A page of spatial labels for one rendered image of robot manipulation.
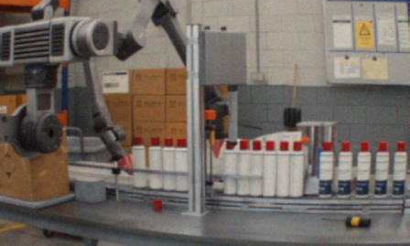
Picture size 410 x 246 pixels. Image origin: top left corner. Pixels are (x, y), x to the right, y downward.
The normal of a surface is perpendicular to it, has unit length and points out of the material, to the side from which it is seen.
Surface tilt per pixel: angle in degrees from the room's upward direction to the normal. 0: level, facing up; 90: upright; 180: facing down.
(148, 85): 90
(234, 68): 90
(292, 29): 90
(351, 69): 90
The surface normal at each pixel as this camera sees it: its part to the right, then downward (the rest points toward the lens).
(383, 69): -0.48, 0.03
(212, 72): 0.51, 0.04
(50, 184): 0.87, 0.02
